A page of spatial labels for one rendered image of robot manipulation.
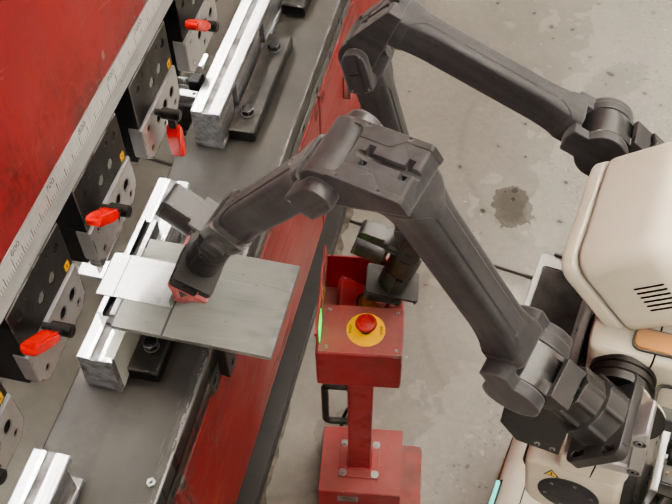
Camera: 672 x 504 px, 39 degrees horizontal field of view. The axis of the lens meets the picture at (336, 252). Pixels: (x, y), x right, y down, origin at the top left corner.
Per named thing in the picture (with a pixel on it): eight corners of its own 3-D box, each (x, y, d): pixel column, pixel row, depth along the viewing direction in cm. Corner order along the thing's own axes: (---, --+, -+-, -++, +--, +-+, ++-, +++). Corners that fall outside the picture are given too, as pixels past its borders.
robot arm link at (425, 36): (365, 0, 131) (384, -36, 138) (329, 69, 141) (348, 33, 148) (640, 154, 135) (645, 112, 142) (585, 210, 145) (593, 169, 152)
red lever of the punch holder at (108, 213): (103, 216, 122) (133, 204, 131) (73, 211, 123) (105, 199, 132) (102, 229, 123) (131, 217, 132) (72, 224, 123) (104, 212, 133)
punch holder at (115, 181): (102, 268, 135) (75, 193, 122) (46, 258, 136) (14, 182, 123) (139, 190, 144) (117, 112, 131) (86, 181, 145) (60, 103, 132)
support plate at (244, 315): (271, 360, 147) (270, 357, 146) (112, 329, 151) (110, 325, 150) (300, 269, 157) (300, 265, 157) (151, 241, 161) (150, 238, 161)
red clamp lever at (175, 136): (186, 159, 151) (177, 115, 143) (162, 155, 151) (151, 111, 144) (190, 151, 152) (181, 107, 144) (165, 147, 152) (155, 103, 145)
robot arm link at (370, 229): (424, 249, 162) (436, 216, 168) (363, 223, 162) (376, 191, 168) (402, 290, 171) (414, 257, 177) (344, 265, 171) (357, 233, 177)
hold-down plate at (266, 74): (255, 143, 191) (253, 132, 188) (229, 138, 192) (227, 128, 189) (293, 46, 208) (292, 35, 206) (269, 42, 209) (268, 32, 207)
